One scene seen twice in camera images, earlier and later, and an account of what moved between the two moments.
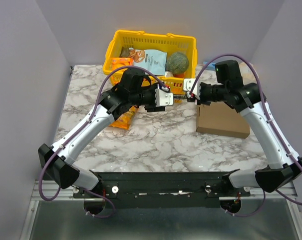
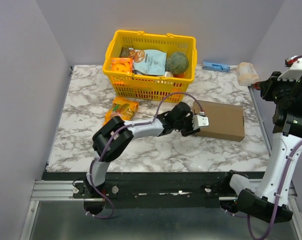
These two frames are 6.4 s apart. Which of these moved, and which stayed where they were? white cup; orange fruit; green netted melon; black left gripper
Moved: black left gripper
Stayed: white cup; green netted melon; orange fruit
